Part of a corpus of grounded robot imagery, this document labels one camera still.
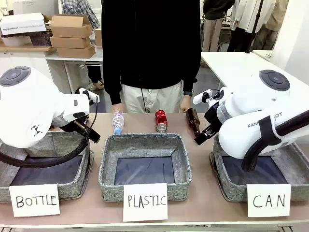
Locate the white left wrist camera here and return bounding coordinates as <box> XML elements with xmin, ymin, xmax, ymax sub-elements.
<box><xmin>78</xmin><ymin>87</ymin><xmax>100</xmax><ymax>103</ymax></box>

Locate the black right arm cable sleeve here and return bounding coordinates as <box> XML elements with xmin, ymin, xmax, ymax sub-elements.
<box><xmin>241</xmin><ymin>113</ymin><xmax>309</xmax><ymax>173</ymax></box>

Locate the white paper sign PLASTIC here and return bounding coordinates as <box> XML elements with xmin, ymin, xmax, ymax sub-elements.
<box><xmin>123</xmin><ymin>183</ymin><xmax>169</xmax><ymax>222</ymax></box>

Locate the person's right forearm black sleeve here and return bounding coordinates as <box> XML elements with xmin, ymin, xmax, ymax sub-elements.
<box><xmin>102</xmin><ymin>58</ymin><xmax>123</xmax><ymax>106</ymax></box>

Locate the person in black sweater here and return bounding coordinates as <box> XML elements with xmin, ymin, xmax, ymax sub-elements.
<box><xmin>100</xmin><ymin>0</ymin><xmax>202</xmax><ymax>114</ymax></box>

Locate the white paper sign BOTTLE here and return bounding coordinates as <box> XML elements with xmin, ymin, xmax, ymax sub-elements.
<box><xmin>9</xmin><ymin>183</ymin><xmax>61</xmax><ymax>218</ymax></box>

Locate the white table with legs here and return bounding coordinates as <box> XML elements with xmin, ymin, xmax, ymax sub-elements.
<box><xmin>45</xmin><ymin>51</ymin><xmax>104</xmax><ymax>94</ymax></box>

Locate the flat closed cardboard box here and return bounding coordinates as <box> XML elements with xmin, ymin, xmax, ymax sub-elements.
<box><xmin>49</xmin><ymin>36</ymin><xmax>91</xmax><ymax>49</ymax></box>
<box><xmin>56</xmin><ymin>44</ymin><xmax>96</xmax><ymax>59</ymax></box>

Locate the grey fabric basket bottle label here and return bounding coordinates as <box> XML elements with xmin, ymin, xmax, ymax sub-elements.
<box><xmin>0</xmin><ymin>130</ymin><xmax>95</xmax><ymax>203</ymax></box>

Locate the person in tan jacket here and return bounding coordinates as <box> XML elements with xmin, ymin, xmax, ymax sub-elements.
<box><xmin>252</xmin><ymin>0</ymin><xmax>289</xmax><ymax>51</ymax></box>

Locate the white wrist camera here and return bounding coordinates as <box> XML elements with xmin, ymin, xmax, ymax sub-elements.
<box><xmin>193</xmin><ymin>89</ymin><xmax>213</xmax><ymax>105</ymax></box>
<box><xmin>78</xmin><ymin>87</ymin><xmax>100</xmax><ymax>103</ymax></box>

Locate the person's left forearm black sleeve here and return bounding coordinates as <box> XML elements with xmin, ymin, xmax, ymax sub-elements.
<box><xmin>181</xmin><ymin>55</ymin><xmax>201</xmax><ymax>93</ymax></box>

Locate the large white table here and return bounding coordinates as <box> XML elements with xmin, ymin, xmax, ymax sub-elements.
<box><xmin>200</xmin><ymin>51</ymin><xmax>309</xmax><ymax>98</ymax></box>

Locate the white paper sign CAN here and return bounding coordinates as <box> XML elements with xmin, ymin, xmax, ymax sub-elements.
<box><xmin>246</xmin><ymin>183</ymin><xmax>292</xmax><ymax>218</ymax></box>

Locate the person's left hand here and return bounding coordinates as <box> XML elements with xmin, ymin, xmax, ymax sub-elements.
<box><xmin>179</xmin><ymin>95</ymin><xmax>194</xmax><ymax>114</ymax></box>

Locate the person in white coat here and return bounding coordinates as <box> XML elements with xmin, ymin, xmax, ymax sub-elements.
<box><xmin>226</xmin><ymin>0</ymin><xmax>276</xmax><ymax>53</ymax></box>

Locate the person in plaid shirt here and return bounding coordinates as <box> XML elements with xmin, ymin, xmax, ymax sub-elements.
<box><xmin>60</xmin><ymin>0</ymin><xmax>104</xmax><ymax>90</ymax></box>

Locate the crushed red can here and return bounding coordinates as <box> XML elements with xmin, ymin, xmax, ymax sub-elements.
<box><xmin>154</xmin><ymin>109</ymin><xmax>169</xmax><ymax>133</ymax></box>

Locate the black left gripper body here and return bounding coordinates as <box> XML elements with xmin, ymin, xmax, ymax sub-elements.
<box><xmin>62</xmin><ymin>116</ymin><xmax>90</xmax><ymax>137</ymax></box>

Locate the brown glass bottle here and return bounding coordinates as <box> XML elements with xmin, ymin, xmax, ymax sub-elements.
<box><xmin>185</xmin><ymin>108</ymin><xmax>202</xmax><ymax>139</ymax></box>

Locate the black tripod pole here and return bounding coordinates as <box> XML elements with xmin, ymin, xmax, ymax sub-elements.
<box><xmin>245</xmin><ymin>0</ymin><xmax>264</xmax><ymax>54</ymax></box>

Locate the wooden shelf board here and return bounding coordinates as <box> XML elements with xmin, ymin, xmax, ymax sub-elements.
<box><xmin>0</xmin><ymin>44</ymin><xmax>57</xmax><ymax>52</ymax></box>

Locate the clear plastic water bottle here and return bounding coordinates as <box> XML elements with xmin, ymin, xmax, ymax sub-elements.
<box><xmin>111</xmin><ymin>109</ymin><xmax>126</xmax><ymax>134</ymax></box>

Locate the grey fabric basket plastic label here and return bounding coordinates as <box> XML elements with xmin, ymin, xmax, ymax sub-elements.
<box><xmin>98</xmin><ymin>132</ymin><xmax>193</xmax><ymax>203</ymax></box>

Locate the white box with print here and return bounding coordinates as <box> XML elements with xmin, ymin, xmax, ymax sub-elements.
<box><xmin>0</xmin><ymin>12</ymin><xmax>48</xmax><ymax>37</ymax></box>

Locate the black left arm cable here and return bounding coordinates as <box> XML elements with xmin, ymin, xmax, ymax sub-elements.
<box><xmin>0</xmin><ymin>95</ymin><xmax>100</xmax><ymax>169</ymax></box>

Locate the open cardboard box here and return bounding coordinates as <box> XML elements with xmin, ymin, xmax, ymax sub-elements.
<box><xmin>50</xmin><ymin>14</ymin><xmax>94</xmax><ymax>39</ymax></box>

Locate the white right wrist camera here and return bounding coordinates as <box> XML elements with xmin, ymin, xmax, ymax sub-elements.
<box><xmin>193</xmin><ymin>89</ymin><xmax>213</xmax><ymax>105</ymax></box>

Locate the person in beige trousers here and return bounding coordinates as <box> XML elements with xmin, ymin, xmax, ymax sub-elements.
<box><xmin>201</xmin><ymin>0</ymin><xmax>236</xmax><ymax>53</ymax></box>

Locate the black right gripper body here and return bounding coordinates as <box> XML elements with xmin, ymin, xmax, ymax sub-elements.
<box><xmin>204</xmin><ymin>105</ymin><xmax>223</xmax><ymax>133</ymax></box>

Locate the grey fabric basket can label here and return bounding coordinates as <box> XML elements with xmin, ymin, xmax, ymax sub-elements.
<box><xmin>209</xmin><ymin>134</ymin><xmax>309</xmax><ymax>203</ymax></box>

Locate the dark woven basket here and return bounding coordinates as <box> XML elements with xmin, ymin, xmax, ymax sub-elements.
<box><xmin>30</xmin><ymin>30</ymin><xmax>53</xmax><ymax>47</ymax></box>

